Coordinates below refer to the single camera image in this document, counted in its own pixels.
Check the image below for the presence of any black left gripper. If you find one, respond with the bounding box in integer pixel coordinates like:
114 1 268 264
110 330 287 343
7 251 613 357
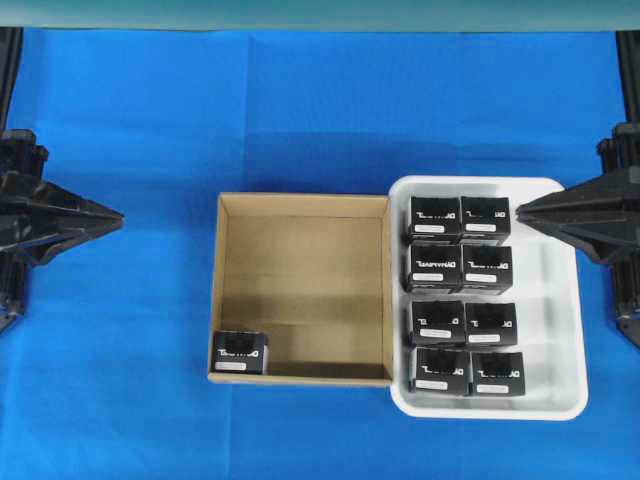
0 128 125 266

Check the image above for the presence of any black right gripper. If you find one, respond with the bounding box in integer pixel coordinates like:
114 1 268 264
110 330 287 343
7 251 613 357
514 122 640 269

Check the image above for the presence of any black small product box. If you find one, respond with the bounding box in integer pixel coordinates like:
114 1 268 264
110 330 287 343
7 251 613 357
212 330 269 375

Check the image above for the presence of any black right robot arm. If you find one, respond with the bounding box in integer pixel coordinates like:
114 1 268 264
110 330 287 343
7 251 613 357
516 123 639 345

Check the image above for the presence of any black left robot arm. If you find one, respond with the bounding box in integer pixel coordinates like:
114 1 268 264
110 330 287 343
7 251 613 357
1 129 124 331

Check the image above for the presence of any black box tray top-right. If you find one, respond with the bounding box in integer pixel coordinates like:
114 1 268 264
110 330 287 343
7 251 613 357
460 196 511 246

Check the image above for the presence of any black box second row right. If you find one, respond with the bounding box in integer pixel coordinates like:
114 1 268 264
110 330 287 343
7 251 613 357
459 245 513 295

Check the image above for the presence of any black box second row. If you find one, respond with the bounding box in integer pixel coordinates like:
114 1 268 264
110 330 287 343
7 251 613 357
459 245 513 295
405 244 462 294

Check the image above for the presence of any black box third row right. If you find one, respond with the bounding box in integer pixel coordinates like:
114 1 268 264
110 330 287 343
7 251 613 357
465 303 518 347

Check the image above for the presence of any black box third row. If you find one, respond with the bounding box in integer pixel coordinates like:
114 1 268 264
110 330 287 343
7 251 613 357
465 303 518 347
407 301 466 346

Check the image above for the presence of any black box tray top-left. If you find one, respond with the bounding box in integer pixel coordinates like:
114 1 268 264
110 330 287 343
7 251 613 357
407 196 462 245

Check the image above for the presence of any black box second row left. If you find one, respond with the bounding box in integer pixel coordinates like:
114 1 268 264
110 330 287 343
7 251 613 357
405 244 462 294

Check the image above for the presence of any black box bottom row right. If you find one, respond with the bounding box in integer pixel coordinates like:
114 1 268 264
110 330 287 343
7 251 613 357
471 352 526 397

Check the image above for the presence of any black box third row left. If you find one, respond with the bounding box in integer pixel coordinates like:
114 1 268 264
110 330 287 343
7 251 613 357
407 301 466 346

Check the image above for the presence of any black box bottom row left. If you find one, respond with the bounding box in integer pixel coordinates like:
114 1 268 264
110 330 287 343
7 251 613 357
409 347 472 396

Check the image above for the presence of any open cardboard box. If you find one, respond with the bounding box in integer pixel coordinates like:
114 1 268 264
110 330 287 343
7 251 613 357
207 193 394 388

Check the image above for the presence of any white plastic tray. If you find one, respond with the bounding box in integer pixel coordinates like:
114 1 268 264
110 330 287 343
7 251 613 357
383 176 589 421

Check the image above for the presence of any black right frame post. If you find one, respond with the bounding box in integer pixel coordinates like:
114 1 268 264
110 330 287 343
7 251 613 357
616 30 640 124

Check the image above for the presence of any black frame post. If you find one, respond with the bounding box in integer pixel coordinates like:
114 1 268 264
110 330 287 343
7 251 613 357
616 30 640 124
0 27 24 130

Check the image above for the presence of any black left frame post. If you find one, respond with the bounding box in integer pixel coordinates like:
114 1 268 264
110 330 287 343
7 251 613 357
0 27 24 130

